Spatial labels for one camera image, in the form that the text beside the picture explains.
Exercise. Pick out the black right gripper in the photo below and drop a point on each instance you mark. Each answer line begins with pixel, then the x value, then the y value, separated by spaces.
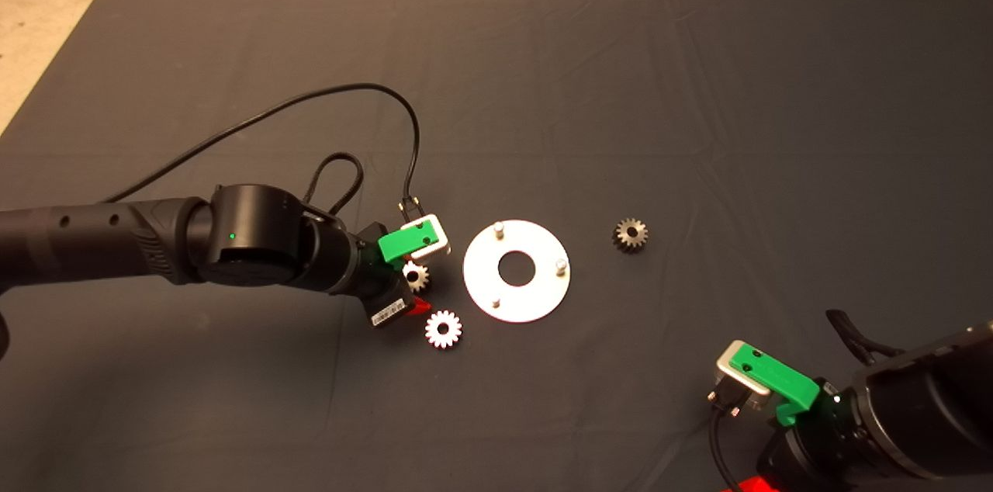
pixel 814 457

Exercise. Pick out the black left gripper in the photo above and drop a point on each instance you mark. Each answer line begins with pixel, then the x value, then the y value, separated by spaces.
pixel 380 294

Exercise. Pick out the white gear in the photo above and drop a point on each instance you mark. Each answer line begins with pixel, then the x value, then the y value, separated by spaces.
pixel 423 282
pixel 434 330

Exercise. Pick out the round metal carrier plate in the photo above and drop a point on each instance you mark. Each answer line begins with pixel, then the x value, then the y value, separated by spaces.
pixel 535 298

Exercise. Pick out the steel planetary gear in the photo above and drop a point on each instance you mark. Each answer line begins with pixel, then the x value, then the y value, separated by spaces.
pixel 621 237

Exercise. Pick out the dark grey table cloth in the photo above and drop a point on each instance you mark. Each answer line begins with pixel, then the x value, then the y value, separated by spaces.
pixel 621 88

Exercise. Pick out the green left camera mount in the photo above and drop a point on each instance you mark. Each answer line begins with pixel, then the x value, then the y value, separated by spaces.
pixel 399 245

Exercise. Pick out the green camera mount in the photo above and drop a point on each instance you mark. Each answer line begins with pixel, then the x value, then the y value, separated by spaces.
pixel 783 383
pixel 399 245

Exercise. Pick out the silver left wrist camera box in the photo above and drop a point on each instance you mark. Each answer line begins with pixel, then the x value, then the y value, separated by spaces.
pixel 438 240

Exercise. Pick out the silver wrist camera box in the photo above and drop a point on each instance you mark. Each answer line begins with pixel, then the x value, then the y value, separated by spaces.
pixel 729 364
pixel 438 240

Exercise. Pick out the green right camera mount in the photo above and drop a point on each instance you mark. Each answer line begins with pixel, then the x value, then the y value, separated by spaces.
pixel 783 383

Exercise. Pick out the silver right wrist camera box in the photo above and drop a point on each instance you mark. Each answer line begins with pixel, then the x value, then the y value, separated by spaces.
pixel 729 364

